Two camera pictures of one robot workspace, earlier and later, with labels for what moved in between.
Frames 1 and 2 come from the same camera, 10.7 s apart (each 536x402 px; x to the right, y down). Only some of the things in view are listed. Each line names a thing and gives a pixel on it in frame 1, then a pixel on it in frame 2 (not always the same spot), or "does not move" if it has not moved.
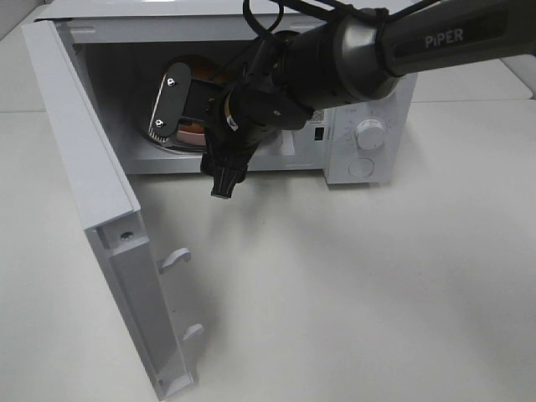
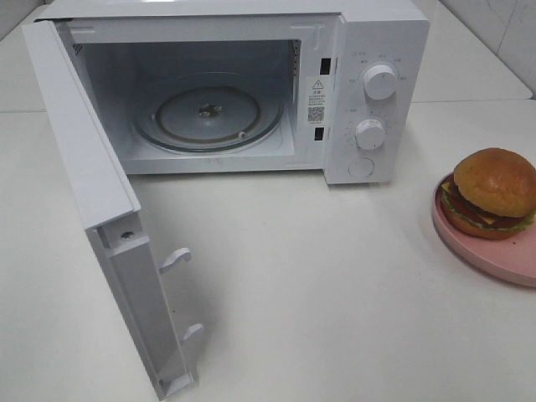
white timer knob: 370,133 does not move
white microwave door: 110,213 does not move
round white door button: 362,167 does not move
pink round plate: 192,137 to 512,259
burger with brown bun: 204,67 to 492,193
